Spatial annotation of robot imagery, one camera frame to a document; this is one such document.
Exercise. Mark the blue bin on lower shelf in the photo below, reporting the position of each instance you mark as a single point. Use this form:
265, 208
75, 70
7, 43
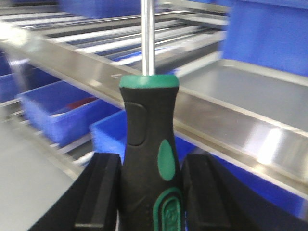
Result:
109, 135

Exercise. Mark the blue bin with red item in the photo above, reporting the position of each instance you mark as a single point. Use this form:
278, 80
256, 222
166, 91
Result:
63, 112

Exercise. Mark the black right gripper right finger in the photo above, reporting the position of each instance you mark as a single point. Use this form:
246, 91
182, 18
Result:
215, 200

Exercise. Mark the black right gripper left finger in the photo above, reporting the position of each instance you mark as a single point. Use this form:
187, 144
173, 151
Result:
90, 203

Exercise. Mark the steel shelving rack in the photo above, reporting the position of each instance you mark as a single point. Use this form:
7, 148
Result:
239, 110

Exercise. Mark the green black screwdriver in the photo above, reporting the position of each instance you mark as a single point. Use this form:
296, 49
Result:
151, 197

